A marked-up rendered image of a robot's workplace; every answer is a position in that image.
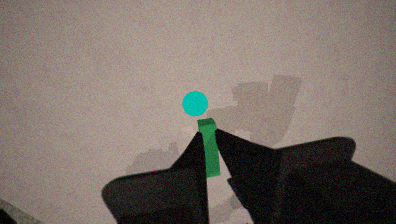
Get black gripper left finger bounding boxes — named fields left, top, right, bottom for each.
left=101, top=132, right=210, bottom=224

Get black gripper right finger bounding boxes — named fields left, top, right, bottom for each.
left=215, top=128, right=356, bottom=224

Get green rectangular post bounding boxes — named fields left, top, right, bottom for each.
left=197, top=118, right=221, bottom=178

